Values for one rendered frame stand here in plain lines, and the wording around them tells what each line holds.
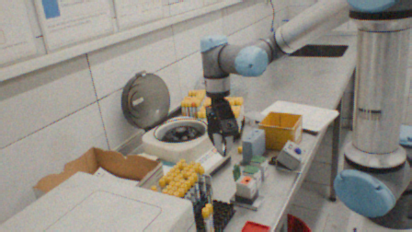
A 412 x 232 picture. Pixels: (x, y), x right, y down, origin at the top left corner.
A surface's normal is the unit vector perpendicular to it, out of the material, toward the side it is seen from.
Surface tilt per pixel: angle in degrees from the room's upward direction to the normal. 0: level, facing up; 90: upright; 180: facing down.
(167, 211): 0
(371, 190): 99
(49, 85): 90
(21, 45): 94
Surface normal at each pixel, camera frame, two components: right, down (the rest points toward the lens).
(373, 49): -0.68, 0.38
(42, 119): 0.87, 0.11
